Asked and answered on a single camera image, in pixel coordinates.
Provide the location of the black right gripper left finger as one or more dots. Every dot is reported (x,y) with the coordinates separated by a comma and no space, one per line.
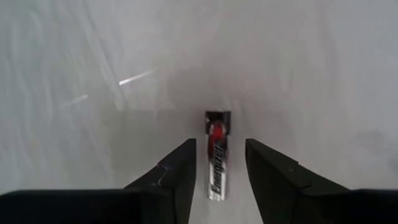
(168,199)

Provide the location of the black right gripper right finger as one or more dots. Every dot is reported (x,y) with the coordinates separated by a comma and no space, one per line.
(280,199)

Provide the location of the silver Energizer battery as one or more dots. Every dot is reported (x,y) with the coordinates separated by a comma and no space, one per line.
(217,168)

